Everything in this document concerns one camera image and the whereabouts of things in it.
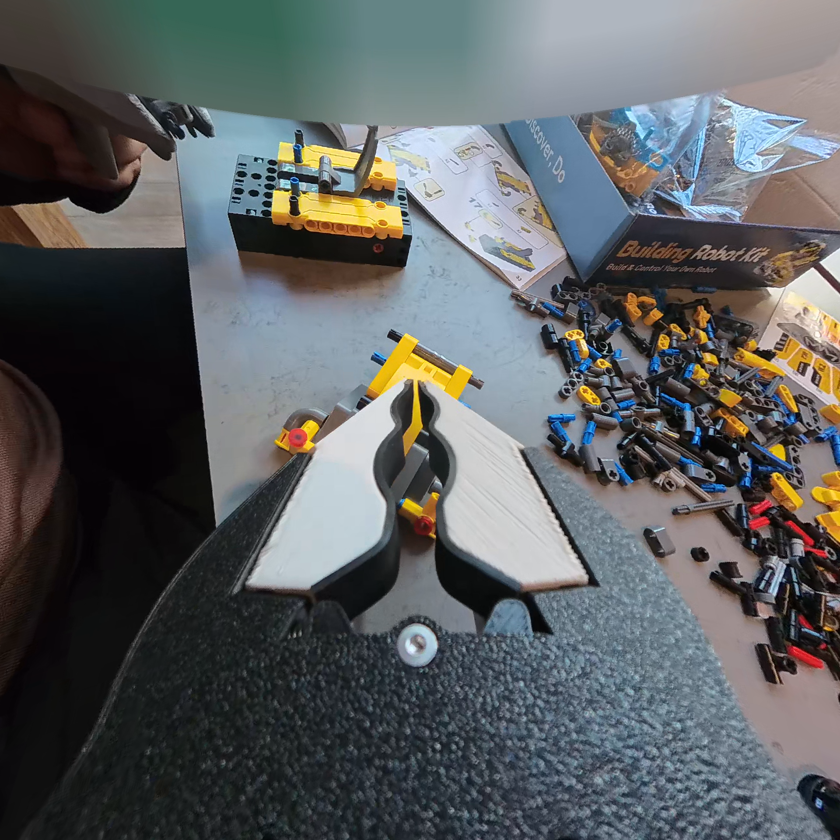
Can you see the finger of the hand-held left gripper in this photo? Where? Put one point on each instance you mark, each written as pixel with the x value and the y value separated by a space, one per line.
pixel 98 105
pixel 59 151

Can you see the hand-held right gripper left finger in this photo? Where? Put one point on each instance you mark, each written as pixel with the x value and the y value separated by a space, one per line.
pixel 328 512

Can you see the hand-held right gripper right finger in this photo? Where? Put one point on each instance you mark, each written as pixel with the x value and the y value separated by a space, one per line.
pixel 505 512

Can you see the yellow brick assembly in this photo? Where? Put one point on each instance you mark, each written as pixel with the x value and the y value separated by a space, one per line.
pixel 410 364

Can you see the grey desk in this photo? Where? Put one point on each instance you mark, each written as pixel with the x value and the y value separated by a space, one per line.
pixel 295 315

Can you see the person's legs dark trousers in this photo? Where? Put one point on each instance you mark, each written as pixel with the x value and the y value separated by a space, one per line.
pixel 98 328

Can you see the pile of small building bricks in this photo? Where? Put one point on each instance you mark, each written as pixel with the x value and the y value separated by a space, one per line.
pixel 656 394

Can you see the black base with yellow beams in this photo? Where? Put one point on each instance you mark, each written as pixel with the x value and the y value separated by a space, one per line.
pixel 315 246

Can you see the person's torso brown sweater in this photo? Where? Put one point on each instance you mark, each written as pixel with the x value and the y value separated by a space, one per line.
pixel 33 525

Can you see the blue cardboard kit box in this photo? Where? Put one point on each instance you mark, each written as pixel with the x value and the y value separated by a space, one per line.
pixel 656 253

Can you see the white instruction booklet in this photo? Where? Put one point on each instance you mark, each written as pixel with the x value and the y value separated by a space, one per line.
pixel 472 197

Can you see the yellow sticker sheet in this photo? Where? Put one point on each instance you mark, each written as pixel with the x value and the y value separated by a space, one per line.
pixel 807 354

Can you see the clear bag with yellow parts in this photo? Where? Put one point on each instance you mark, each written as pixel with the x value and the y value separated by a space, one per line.
pixel 620 157

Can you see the crinkled clear parts bag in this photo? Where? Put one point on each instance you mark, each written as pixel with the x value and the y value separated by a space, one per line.
pixel 741 157

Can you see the black toy wheel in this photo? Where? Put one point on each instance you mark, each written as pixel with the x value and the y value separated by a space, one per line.
pixel 820 804

